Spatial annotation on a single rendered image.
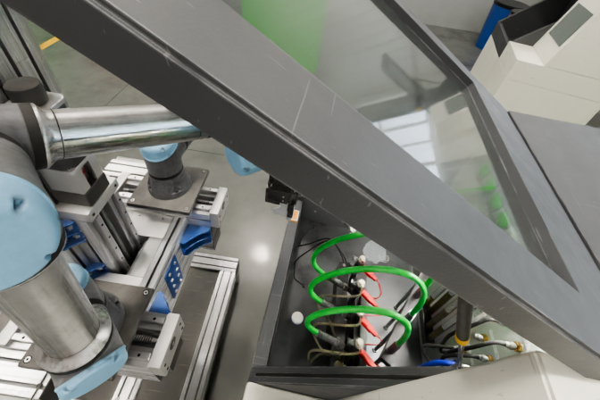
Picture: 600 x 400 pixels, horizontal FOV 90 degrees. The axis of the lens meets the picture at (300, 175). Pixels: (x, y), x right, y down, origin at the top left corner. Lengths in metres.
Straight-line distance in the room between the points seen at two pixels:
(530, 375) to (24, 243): 0.58
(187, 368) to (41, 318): 1.25
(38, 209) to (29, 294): 0.15
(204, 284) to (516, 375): 1.61
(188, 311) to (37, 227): 1.49
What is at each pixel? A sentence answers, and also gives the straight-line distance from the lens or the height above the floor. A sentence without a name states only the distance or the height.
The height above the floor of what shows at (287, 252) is 0.95.
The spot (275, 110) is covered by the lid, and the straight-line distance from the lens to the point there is 0.19.
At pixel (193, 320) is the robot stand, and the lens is 1.83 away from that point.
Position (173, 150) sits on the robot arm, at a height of 1.24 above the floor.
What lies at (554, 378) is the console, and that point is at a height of 1.55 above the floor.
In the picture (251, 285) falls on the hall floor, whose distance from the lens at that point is 2.10.
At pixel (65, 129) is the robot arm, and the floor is 1.62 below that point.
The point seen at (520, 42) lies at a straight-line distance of 3.93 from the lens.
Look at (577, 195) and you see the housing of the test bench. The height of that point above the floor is 1.50.
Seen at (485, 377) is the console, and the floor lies 1.47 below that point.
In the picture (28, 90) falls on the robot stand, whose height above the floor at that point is 1.57.
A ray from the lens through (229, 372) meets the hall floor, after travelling 1.96.
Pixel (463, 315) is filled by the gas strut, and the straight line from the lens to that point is 0.46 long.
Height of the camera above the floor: 1.92
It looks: 45 degrees down
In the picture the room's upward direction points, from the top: 10 degrees clockwise
